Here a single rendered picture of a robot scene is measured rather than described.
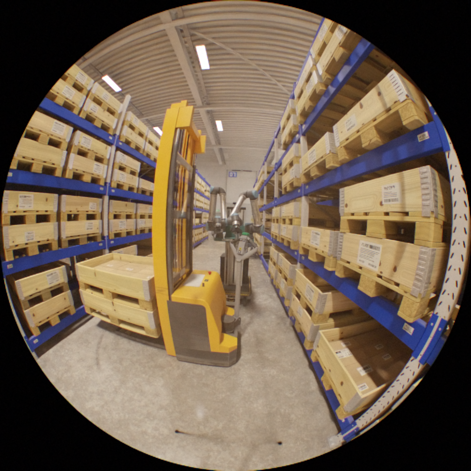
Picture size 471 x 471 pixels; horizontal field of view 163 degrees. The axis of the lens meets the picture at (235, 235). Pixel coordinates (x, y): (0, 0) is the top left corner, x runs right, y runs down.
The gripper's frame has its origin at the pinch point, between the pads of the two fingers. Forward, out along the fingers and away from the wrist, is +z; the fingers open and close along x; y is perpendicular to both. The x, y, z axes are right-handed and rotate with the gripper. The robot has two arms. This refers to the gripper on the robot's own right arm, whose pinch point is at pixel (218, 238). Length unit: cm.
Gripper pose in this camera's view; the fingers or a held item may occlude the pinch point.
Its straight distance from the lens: 228.9
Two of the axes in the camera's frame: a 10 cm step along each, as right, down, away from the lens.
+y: -0.6, 3.1, 9.5
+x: -9.9, 0.8, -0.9
